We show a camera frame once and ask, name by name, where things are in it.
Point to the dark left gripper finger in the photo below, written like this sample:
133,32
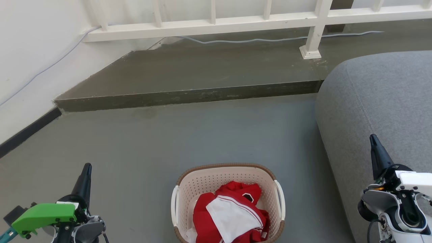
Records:
83,185

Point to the right gripper body grey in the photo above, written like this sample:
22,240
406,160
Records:
376,202

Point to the left gripper body dark grey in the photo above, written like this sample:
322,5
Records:
86,231

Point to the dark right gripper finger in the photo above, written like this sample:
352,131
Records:
378,157

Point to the beige plastic laundry basket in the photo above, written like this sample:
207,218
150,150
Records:
202,184

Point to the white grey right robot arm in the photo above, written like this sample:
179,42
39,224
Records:
410,216

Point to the grey fabric sofa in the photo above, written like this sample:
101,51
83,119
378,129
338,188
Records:
378,101

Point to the black baseboard strip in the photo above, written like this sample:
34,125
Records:
30,130

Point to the white garment with red stripes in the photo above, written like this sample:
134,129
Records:
233,216

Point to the white railing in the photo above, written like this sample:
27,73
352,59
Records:
236,23

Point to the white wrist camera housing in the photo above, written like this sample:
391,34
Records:
416,182

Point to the green wrist camera housing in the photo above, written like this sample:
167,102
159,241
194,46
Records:
44,214

